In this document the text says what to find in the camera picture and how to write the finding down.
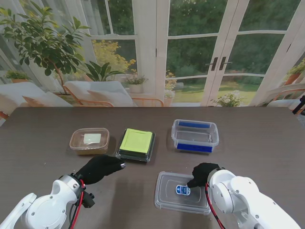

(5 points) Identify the clear lid with white label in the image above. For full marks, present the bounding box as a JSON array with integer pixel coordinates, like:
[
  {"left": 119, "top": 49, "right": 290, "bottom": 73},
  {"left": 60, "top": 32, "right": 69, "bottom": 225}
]
[{"left": 69, "top": 128, "right": 110, "bottom": 150}]

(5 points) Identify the red cable on left arm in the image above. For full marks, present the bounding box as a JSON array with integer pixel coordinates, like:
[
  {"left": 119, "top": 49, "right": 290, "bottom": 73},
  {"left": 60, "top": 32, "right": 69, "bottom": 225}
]
[{"left": 68, "top": 179, "right": 86, "bottom": 229}]

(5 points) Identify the brown kraft paper container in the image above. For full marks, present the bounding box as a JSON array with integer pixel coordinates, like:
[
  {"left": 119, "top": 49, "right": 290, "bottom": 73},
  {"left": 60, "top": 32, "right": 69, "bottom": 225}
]
[{"left": 69, "top": 128, "right": 110, "bottom": 156}]

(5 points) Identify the clear lid with green sticker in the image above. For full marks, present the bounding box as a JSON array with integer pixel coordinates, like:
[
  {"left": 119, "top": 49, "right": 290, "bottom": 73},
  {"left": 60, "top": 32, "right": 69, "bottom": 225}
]
[{"left": 116, "top": 128, "right": 157, "bottom": 162}]

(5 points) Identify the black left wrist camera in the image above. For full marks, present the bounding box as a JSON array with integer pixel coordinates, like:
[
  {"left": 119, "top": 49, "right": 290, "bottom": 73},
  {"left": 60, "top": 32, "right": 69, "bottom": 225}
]
[{"left": 81, "top": 190, "right": 95, "bottom": 209}]

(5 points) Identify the black plastic tray container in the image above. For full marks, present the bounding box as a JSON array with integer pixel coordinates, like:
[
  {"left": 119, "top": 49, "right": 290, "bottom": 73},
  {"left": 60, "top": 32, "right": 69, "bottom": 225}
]
[{"left": 116, "top": 132, "right": 157, "bottom": 163}]

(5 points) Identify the red cable on right arm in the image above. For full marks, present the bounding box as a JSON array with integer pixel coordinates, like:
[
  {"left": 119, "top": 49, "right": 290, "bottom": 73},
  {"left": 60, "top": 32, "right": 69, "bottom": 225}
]
[{"left": 205, "top": 181, "right": 226, "bottom": 229}]

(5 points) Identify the red cable on arm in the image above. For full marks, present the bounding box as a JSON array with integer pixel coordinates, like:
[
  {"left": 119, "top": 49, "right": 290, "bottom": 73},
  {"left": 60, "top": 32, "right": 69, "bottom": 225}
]
[
  {"left": 205, "top": 181, "right": 226, "bottom": 229},
  {"left": 68, "top": 179, "right": 86, "bottom": 229}
]

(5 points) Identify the printed sunroom backdrop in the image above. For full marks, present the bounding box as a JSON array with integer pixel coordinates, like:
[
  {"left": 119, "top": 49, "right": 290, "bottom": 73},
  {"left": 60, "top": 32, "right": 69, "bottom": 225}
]
[{"left": 0, "top": 0, "right": 305, "bottom": 120}]

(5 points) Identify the clear plastic lid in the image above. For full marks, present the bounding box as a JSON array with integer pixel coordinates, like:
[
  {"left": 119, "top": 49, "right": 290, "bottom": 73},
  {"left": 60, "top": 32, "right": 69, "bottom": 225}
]
[{"left": 154, "top": 170, "right": 212, "bottom": 216}]

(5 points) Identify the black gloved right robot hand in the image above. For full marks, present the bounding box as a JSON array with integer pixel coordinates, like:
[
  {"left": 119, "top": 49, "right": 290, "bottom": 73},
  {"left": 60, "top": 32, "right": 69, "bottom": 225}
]
[{"left": 186, "top": 163, "right": 221, "bottom": 188}]

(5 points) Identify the black tripod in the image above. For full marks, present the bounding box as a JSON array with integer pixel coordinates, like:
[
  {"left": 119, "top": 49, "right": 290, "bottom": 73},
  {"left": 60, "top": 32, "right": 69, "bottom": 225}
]
[{"left": 292, "top": 95, "right": 305, "bottom": 115}]

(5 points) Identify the clear container with blue clips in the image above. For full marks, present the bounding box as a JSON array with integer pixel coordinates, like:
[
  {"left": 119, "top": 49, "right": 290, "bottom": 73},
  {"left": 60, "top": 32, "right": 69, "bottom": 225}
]
[{"left": 171, "top": 119, "right": 220, "bottom": 155}]

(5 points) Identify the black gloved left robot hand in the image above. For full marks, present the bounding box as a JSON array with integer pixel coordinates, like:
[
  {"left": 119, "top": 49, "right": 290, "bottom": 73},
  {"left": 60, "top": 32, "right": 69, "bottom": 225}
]
[{"left": 76, "top": 155, "right": 126, "bottom": 186}]

